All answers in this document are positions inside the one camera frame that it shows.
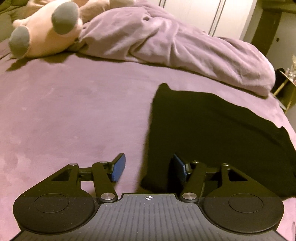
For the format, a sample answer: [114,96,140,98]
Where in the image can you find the white wardrobe doors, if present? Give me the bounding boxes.
[158,0,258,41]

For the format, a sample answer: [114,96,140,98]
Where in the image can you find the black long-sleeve sweater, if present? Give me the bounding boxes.
[140,83,296,200]

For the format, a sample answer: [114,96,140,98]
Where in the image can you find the pink plush toy grey feet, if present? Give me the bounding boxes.
[9,0,85,59]

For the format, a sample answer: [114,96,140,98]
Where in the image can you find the dark wooden door frame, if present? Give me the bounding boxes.
[250,0,286,57]

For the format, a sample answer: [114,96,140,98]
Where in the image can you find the wooden side table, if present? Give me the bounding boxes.
[272,67,296,114]

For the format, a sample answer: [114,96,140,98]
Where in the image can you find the cream plush toy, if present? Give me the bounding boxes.
[80,0,136,24]

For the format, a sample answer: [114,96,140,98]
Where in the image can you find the small table ornaments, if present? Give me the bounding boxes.
[285,56,296,80]

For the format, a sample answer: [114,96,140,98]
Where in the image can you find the purple bed sheet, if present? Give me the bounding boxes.
[0,39,296,241]

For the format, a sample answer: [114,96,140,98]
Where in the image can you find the purple duvet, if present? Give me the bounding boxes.
[69,0,277,97]

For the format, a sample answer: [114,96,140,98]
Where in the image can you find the black cloth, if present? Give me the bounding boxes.
[275,68,287,90]

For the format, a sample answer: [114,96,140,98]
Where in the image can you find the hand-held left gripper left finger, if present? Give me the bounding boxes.
[22,153,126,203]

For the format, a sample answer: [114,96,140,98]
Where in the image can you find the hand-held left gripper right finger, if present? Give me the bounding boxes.
[170,153,275,203]

